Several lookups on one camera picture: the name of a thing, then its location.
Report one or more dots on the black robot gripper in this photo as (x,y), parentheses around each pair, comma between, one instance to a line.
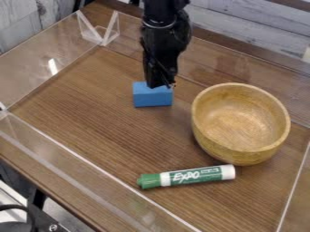
(164,42)

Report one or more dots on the blue foam block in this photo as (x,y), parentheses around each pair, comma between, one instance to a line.
(146,97)

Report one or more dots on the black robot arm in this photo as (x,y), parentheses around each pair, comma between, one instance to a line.
(164,11)

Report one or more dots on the brown wooden bowl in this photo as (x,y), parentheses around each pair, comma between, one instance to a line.
(240,123)

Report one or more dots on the green Expo marker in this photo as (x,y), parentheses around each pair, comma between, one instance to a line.
(187,176)

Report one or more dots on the clear acrylic tray wall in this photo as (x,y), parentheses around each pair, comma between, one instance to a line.
(77,138)

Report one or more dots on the black metal bracket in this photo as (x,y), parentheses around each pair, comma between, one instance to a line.
(45,222)

